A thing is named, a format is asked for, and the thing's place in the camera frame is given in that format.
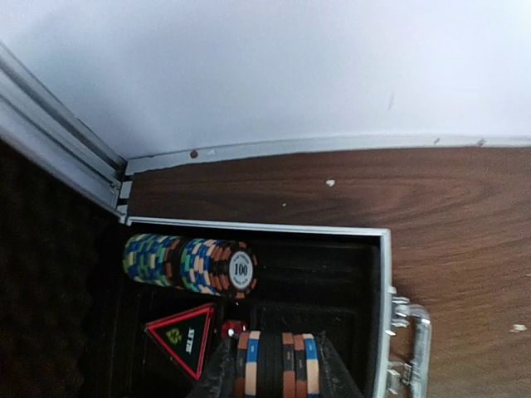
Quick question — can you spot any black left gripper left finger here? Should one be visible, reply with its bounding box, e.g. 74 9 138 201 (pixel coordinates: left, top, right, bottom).
188 337 237 398

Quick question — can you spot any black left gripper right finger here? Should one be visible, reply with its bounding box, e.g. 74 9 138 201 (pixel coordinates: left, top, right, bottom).
317 332 363 398

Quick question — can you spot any poker chip pile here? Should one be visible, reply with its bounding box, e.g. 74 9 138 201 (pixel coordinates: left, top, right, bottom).
233 331 321 398

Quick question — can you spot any red translucent die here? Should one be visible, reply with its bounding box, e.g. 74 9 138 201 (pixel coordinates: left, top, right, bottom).
221 320 248 338

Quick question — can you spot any black all-in triangle plaque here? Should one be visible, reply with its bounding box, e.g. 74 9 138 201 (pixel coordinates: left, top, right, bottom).
144 303 216 381

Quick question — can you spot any far poker chip row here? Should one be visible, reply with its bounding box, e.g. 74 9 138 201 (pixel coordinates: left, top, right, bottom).
123 234 259 299

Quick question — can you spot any aluminium poker chip case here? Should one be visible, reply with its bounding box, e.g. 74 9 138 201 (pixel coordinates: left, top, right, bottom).
1 144 431 397

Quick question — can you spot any left aluminium frame post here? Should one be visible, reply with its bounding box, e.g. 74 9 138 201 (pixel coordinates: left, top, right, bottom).
1 44 127 221

